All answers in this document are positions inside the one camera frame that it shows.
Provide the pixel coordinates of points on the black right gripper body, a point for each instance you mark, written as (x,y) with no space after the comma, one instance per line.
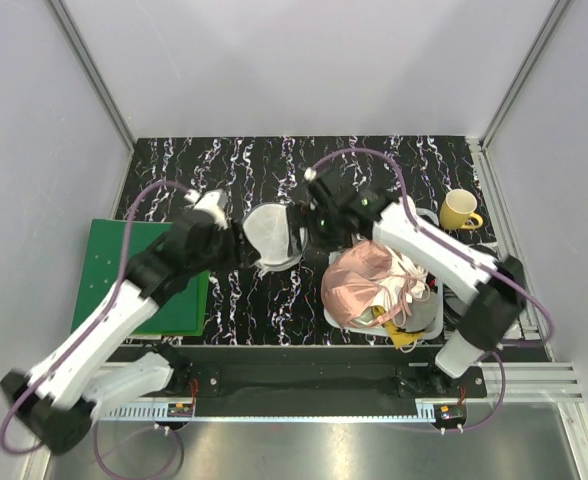
(325,234)

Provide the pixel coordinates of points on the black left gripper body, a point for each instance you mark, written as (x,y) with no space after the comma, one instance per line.
(223,255)

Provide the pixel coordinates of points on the white mesh laundry bag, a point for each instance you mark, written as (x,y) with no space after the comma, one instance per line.
(279,243)

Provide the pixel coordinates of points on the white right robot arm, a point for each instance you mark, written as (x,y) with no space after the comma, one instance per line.
(492,290)

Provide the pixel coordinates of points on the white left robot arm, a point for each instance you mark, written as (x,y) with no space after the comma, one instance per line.
(60,399)

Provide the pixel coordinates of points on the pink satin bra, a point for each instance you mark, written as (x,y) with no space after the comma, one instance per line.
(348,287)

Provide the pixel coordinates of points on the white bra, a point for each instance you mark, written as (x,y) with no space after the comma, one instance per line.
(403,281)

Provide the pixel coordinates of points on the white laundry basket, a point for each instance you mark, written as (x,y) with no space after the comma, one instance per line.
(435,285)

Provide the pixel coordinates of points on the green binder folder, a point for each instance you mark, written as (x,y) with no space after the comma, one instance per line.
(182,316)

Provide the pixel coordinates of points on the black marbled table mat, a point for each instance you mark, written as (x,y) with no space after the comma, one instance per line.
(245,307)

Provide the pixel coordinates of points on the yellow mug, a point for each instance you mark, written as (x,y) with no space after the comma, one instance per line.
(458,211)

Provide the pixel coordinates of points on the grey cloth item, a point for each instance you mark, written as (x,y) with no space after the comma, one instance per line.
(423,313)

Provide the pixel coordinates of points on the yellow cloth item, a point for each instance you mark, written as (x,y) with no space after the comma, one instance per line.
(402,339)

